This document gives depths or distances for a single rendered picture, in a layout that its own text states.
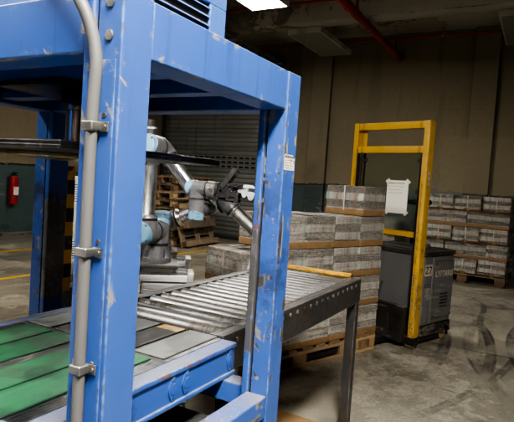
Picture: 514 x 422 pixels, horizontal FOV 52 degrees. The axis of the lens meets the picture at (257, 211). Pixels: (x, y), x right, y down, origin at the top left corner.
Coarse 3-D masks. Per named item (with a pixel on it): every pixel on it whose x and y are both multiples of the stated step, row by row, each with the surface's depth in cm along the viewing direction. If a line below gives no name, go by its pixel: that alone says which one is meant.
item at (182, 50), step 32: (32, 0) 91; (64, 0) 87; (0, 32) 95; (32, 32) 91; (64, 32) 87; (160, 32) 89; (192, 32) 97; (0, 64) 100; (32, 64) 98; (64, 64) 96; (160, 64) 90; (192, 64) 98; (224, 64) 107; (256, 64) 119; (0, 96) 158; (32, 96) 152; (160, 96) 134; (192, 96) 130; (224, 96) 120; (256, 96) 120
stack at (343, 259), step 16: (208, 256) 346; (224, 256) 333; (240, 256) 320; (288, 256) 345; (304, 256) 356; (320, 256) 367; (336, 256) 380; (352, 256) 392; (208, 272) 345; (224, 272) 332; (304, 272) 357; (336, 320) 384; (304, 336) 363; (320, 336) 374; (288, 352) 353; (304, 352) 363; (240, 368) 325; (288, 368) 354
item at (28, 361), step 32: (32, 320) 158; (64, 320) 160; (0, 352) 129; (32, 352) 131; (64, 352) 132; (160, 352) 137; (192, 352) 141; (224, 352) 146; (0, 384) 110; (32, 384) 111; (64, 384) 112; (160, 384) 122; (192, 384) 134; (0, 416) 96; (32, 416) 98; (64, 416) 99
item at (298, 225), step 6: (294, 216) 347; (300, 216) 351; (294, 222) 348; (300, 222) 352; (306, 222) 356; (294, 228) 349; (300, 228) 353; (294, 234) 350; (300, 234) 354; (294, 240) 350; (300, 240) 354
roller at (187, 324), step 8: (144, 312) 177; (152, 312) 176; (152, 320) 174; (160, 320) 173; (168, 320) 172; (176, 320) 171; (184, 320) 170; (192, 328) 166; (200, 328) 165; (208, 328) 164; (216, 328) 163
